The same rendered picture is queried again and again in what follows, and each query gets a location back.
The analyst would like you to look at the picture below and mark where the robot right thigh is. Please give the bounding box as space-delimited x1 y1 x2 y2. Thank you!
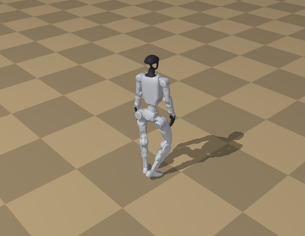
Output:
154 116 172 149

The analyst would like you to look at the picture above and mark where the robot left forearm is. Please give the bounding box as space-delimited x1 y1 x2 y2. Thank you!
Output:
134 93 142 110

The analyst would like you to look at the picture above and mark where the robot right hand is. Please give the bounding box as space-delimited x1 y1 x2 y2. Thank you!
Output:
169 115 176 126

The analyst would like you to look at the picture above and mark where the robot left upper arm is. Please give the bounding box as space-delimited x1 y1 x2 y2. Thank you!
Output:
135 73 143 96

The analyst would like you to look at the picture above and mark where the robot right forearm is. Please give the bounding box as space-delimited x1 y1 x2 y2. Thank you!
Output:
166 96 176 117

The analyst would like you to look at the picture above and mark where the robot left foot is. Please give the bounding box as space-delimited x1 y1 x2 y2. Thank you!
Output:
143 162 150 174

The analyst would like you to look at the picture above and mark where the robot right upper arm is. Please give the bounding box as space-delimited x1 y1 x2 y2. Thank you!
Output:
159 77 170 103

